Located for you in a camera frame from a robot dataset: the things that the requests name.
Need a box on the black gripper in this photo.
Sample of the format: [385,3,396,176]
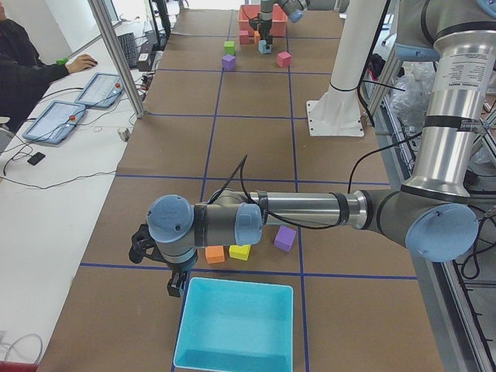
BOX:
[129,223,188,297]
[250,17,273,43]

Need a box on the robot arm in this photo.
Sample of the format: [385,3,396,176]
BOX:
[240,0,350,45]
[129,1,495,297]

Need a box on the red plastic bin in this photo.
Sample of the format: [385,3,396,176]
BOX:
[238,4,288,37]

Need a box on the dark pink foam cube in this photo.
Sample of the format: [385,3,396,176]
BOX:
[239,29,250,45]

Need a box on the magenta foam cube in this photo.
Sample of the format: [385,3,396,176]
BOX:
[276,51,292,68]

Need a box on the green foam cube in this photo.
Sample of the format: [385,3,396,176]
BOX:
[223,40,236,56]

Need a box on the purple foam cube far side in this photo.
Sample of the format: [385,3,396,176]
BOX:
[222,54,236,71]

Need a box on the orange foam cube right side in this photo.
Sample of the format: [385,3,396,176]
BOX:
[205,246,226,264]

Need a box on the light blue plastic bin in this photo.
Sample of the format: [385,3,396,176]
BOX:
[174,277,294,371]

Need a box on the yellow foam cube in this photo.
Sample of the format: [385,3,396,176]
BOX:
[229,244,251,261]

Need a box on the purple foam cube near bin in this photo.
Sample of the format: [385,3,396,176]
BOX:
[274,226,297,252]

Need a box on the black keyboard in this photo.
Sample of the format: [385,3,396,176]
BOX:
[117,33,139,69]

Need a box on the small metal cylinder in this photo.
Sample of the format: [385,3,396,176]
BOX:
[117,127,130,142]

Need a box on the teach pendant tablet far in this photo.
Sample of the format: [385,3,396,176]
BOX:
[74,73,123,109]

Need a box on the teach pendant tablet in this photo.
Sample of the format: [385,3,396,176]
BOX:
[74,73,123,109]
[22,101,86,145]

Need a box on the black smartphone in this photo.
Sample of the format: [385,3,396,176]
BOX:
[27,152,46,166]

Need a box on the teach pendant tablet near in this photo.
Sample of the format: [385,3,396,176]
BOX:
[22,101,86,145]

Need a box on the person at desk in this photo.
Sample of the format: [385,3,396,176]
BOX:
[1,9,98,133]

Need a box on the white camera stand base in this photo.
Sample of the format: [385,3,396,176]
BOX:
[306,0,389,137]

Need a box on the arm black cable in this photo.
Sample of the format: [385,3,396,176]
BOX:
[207,154,423,230]

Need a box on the aluminium frame post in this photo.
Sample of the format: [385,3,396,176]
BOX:
[88,0,145,119]

